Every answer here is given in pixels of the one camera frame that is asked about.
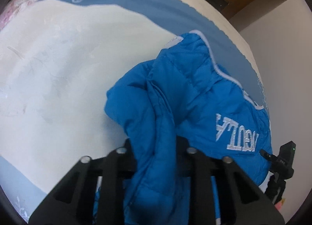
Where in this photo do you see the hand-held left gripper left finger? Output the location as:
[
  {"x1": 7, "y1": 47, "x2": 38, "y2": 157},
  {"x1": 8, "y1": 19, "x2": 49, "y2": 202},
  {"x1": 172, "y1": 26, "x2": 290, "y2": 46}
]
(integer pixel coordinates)
[{"x1": 29, "y1": 140, "x2": 138, "y2": 225}]

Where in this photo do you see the white and blue blanket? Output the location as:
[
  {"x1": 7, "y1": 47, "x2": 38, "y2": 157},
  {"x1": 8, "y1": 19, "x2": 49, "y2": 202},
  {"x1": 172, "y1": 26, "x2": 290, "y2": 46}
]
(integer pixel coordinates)
[{"x1": 0, "y1": 0, "x2": 271, "y2": 223}]

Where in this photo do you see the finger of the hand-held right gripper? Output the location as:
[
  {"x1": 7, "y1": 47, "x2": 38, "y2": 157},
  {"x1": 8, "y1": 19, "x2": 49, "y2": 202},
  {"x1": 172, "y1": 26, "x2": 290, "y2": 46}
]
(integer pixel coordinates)
[{"x1": 260, "y1": 149, "x2": 276, "y2": 162}]

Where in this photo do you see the blue puffer jacket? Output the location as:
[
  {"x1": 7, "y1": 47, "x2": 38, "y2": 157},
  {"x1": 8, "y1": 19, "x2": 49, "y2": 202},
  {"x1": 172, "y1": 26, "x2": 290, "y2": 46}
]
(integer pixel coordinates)
[{"x1": 94, "y1": 30, "x2": 272, "y2": 225}]

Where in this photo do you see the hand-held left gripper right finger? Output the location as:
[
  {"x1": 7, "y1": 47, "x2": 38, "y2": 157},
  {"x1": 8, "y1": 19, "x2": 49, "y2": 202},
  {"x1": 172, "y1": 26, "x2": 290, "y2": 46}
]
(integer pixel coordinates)
[{"x1": 175, "y1": 137, "x2": 285, "y2": 225}]

